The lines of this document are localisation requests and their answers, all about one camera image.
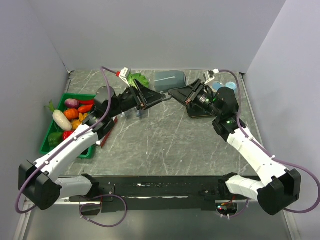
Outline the green bell pepper toy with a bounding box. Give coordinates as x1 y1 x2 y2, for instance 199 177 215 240
48 132 63 148

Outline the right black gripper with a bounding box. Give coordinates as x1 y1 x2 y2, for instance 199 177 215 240
167 79 222 119

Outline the purple onion toy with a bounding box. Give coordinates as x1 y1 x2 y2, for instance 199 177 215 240
64 98 80 109

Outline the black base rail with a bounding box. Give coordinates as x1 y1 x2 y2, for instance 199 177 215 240
69 176 246 213

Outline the grey-blue hexagonal mug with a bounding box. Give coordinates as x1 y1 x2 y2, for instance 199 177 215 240
154 70 187 93

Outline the pale blue mug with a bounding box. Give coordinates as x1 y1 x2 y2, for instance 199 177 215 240
224 81 238 92

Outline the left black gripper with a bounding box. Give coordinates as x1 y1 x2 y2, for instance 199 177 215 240
108 78 166 118

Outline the red toothpaste box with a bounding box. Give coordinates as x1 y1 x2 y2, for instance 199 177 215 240
95 116 118 148

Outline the grey plastic measuring cup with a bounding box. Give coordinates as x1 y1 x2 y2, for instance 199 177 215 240
120 111 130 118

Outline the white radish toy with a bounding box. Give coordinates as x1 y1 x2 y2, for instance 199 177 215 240
52 109 72 131

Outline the yellow ginger toy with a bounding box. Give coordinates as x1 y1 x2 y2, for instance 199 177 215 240
71 113 88 131

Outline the red chili toy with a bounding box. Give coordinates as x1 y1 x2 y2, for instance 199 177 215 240
77 99 94 105

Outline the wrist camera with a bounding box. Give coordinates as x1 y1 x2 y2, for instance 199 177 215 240
203 68 220 86
116 67 132 87

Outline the orange pumpkin toy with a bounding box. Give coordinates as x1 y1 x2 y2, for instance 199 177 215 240
63 108 79 121

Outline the red bell pepper toy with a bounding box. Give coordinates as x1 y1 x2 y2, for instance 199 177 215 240
62 130 74 141

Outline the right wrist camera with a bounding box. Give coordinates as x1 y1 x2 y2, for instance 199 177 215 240
203 68 220 86

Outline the blue butterfly mug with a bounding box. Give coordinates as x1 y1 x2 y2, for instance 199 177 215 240
211 81 224 92

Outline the green lettuce toy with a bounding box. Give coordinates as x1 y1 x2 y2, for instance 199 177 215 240
127 73 150 88

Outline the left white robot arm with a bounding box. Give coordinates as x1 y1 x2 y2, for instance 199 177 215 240
18 81 163 210

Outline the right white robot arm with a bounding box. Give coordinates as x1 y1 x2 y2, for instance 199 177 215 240
168 79 301 216

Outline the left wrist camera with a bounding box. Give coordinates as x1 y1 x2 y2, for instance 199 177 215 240
116 67 132 87

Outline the black gold-rimmed tray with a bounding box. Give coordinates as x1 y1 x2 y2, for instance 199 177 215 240
186 105 217 118

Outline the orange carrot toy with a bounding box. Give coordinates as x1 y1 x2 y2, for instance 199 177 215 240
77 104 93 114

